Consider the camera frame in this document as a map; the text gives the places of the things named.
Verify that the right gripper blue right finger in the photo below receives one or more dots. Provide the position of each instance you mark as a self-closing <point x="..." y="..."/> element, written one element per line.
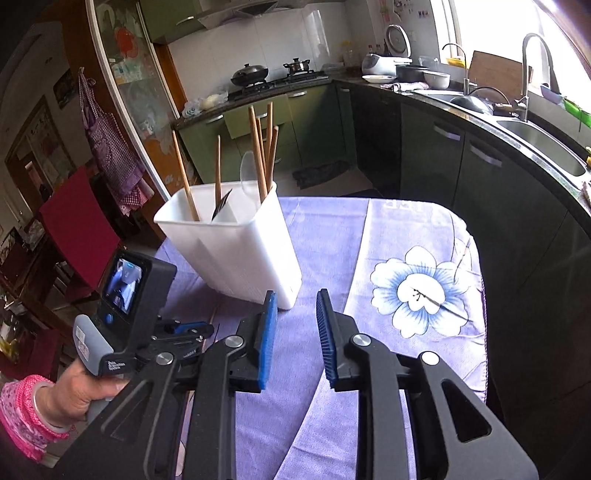
<point x="325" y="321"/>

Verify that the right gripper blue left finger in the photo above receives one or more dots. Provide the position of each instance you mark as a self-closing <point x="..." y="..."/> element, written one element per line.
<point x="265" y="337"/>

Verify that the black plastic fork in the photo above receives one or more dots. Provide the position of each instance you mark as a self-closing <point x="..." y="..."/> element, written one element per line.
<point x="221" y="204"/>

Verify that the clear plastic spoon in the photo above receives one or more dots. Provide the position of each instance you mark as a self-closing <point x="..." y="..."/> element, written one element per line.
<point x="248" y="176"/>

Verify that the dark brown chopstick red end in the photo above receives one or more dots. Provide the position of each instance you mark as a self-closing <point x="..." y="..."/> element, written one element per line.
<point x="190" y="202"/>

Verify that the steel kitchen sink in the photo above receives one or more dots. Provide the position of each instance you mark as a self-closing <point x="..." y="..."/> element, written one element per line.
<point x="545" y="144"/>

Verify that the person left hand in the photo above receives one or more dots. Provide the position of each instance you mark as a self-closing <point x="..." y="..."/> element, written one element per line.
<point x="67" y="401"/>

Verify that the white plastic utensil holder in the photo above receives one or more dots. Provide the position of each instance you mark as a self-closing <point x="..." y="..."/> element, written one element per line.
<point x="244" y="250"/>

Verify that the purple floral tablecloth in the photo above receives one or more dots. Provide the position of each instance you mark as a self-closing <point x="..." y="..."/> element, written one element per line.
<point x="409" y="273"/>

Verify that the red wooden chair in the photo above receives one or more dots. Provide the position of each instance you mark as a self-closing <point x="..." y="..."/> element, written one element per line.
<point x="79" y="229"/>

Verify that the dark floor cloth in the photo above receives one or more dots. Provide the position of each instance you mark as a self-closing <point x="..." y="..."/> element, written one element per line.
<point x="317" y="175"/>

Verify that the checkered purple apron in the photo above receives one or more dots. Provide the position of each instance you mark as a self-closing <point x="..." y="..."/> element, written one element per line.
<point x="119" y="164"/>

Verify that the gas stove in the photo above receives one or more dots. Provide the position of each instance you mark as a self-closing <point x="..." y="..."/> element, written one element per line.
<point x="259" y="87"/>

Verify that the white plate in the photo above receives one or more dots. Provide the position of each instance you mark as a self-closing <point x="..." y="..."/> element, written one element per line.
<point x="379" y="79"/>

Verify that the black wok with lid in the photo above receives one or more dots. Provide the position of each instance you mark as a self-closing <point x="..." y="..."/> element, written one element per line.
<point x="249" y="75"/>

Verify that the small steel pot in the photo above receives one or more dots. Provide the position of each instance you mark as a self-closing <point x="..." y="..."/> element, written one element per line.
<point x="297" y="67"/>

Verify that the black rice cooker pot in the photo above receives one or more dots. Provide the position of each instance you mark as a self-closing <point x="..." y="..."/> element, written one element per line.
<point x="411" y="73"/>

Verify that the white bowl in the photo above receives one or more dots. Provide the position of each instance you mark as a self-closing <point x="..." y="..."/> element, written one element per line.
<point x="437" y="80"/>

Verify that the sliding glass door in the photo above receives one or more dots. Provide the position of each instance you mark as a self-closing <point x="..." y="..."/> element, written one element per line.
<point x="130" y="39"/>

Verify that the white rice cooker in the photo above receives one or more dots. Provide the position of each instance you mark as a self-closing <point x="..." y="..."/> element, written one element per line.
<point x="396" y="53"/>

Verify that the wooden cutting board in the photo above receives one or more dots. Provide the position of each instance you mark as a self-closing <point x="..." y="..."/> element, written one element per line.
<point x="491" y="70"/>

